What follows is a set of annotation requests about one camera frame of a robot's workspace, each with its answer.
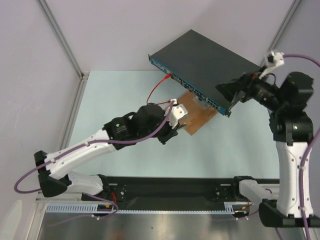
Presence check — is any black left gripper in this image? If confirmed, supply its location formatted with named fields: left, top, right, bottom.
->
left=139, top=111, right=180, bottom=145

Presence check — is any silver transceiver module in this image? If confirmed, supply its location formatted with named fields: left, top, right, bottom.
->
left=177, top=123, right=187, bottom=130

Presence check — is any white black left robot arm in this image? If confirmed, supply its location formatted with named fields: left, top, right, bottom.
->
left=34, top=103, right=188, bottom=200

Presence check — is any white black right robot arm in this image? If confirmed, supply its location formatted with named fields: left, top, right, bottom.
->
left=216, top=72, right=320, bottom=228

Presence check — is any wooden base board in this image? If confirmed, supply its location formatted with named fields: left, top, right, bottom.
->
left=178, top=91, right=218, bottom=136

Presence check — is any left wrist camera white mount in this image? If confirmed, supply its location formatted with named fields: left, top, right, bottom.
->
left=165, top=98, right=188, bottom=129

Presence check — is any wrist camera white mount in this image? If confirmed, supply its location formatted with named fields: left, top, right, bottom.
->
left=165, top=98, right=188, bottom=129
left=258, top=50, right=285, bottom=79

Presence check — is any blue black network switch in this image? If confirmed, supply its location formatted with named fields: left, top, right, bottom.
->
left=148, top=29, right=260, bottom=117

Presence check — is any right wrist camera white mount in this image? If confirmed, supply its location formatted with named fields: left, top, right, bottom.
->
left=258, top=50, right=285, bottom=79

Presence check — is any red ethernet cable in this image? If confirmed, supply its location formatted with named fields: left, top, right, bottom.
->
left=146, top=73, right=176, bottom=105

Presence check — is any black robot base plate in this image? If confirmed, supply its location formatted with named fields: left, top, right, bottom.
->
left=79, top=174, right=281, bottom=211

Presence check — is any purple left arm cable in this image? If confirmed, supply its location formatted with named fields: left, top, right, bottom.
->
left=13, top=100, right=176, bottom=222

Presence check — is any grey slotted cable duct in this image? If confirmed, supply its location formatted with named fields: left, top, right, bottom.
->
left=45, top=202, right=249, bottom=215

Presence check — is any aluminium frame post right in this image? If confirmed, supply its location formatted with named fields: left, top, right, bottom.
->
left=266, top=0, right=304, bottom=53

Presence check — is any aluminium frame post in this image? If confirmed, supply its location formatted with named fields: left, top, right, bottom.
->
left=34, top=0, right=90, bottom=81
left=266, top=0, right=304, bottom=53

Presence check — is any aluminium frame post left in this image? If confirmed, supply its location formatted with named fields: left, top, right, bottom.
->
left=34, top=0, right=90, bottom=81

